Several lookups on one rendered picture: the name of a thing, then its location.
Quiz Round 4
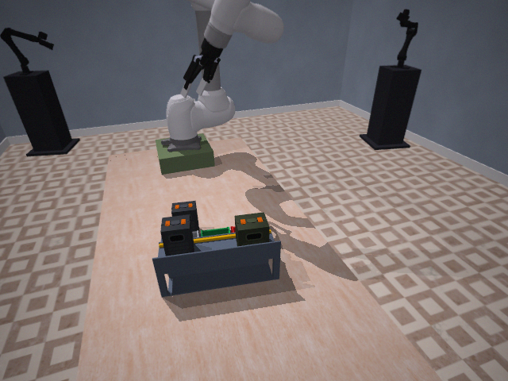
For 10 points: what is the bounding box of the green open bin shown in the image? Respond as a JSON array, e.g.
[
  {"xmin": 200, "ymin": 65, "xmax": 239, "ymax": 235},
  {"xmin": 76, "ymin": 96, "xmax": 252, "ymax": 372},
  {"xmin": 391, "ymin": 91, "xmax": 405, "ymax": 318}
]
[{"xmin": 201, "ymin": 227, "xmax": 230, "ymax": 237}]

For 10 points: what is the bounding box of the yellow flat bar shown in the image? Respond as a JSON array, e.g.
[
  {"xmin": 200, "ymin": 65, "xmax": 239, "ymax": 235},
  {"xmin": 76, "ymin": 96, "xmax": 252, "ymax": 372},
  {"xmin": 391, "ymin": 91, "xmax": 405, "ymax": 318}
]
[{"xmin": 159, "ymin": 234, "xmax": 236, "ymax": 248}]

